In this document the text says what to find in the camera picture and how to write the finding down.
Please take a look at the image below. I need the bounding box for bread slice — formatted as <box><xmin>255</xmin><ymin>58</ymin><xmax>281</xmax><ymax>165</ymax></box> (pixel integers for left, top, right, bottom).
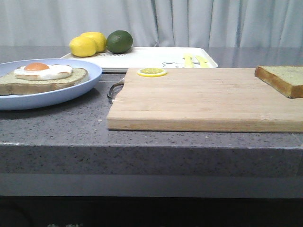
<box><xmin>255</xmin><ymin>66</ymin><xmax>303</xmax><ymax>98</ymax></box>
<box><xmin>0</xmin><ymin>68</ymin><xmax>89</xmax><ymax>96</ymax></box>

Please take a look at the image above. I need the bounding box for light blue plate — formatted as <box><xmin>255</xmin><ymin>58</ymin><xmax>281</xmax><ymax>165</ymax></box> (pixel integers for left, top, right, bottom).
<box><xmin>0</xmin><ymin>58</ymin><xmax>102</xmax><ymax>111</ymax></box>

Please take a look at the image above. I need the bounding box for fried egg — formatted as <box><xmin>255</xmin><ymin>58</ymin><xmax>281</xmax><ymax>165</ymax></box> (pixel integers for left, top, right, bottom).
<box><xmin>14</xmin><ymin>62</ymin><xmax>72</xmax><ymax>81</ymax></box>

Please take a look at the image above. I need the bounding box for white tray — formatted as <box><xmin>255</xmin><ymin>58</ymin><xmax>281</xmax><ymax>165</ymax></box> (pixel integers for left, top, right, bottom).
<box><xmin>62</xmin><ymin>47</ymin><xmax>218</xmax><ymax>73</ymax></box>

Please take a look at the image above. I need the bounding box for lemon slice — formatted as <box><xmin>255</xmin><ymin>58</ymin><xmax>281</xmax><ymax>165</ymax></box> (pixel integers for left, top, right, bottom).
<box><xmin>137</xmin><ymin>68</ymin><xmax>167</xmax><ymax>77</ymax></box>

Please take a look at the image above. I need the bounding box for yellow plastic fork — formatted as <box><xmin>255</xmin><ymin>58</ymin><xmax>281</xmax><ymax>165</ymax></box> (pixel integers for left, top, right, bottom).
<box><xmin>183</xmin><ymin>53</ymin><xmax>194</xmax><ymax>68</ymax></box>

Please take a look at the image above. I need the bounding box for yellow plastic knife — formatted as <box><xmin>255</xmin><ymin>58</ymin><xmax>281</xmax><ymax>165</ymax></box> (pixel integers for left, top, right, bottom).
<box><xmin>195</xmin><ymin>55</ymin><xmax>210</xmax><ymax>68</ymax></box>

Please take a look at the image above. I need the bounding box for green lime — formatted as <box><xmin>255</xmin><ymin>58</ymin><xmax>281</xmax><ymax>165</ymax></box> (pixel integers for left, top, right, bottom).
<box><xmin>106</xmin><ymin>30</ymin><xmax>133</xmax><ymax>54</ymax></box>

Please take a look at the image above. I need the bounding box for wooden cutting board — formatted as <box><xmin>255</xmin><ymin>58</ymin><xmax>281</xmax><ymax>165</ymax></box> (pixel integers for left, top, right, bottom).
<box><xmin>107</xmin><ymin>68</ymin><xmax>303</xmax><ymax>133</ymax></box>

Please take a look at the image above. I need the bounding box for rear yellow lemon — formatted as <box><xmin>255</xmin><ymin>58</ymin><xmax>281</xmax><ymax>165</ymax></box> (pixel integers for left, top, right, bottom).
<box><xmin>80</xmin><ymin>32</ymin><xmax>107</xmax><ymax>53</ymax></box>

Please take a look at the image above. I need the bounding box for yellow lemon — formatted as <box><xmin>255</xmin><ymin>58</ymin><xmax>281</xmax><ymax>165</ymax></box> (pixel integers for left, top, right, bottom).
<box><xmin>69</xmin><ymin>36</ymin><xmax>97</xmax><ymax>57</ymax></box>
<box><xmin>80</xmin><ymin>32</ymin><xmax>107</xmax><ymax>53</ymax></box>

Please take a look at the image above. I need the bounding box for front yellow lemon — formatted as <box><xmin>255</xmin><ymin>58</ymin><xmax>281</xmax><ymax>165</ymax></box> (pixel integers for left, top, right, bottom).
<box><xmin>69</xmin><ymin>36</ymin><xmax>97</xmax><ymax>57</ymax></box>

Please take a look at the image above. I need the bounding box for grey curtain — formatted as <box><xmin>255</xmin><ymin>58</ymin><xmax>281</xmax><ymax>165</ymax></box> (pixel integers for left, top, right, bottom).
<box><xmin>0</xmin><ymin>0</ymin><xmax>303</xmax><ymax>48</ymax></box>

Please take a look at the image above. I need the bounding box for metal cutting board handle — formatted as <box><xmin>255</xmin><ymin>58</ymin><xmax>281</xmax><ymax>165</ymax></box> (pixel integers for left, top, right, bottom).
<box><xmin>107</xmin><ymin>79</ymin><xmax>125</xmax><ymax>102</ymax></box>

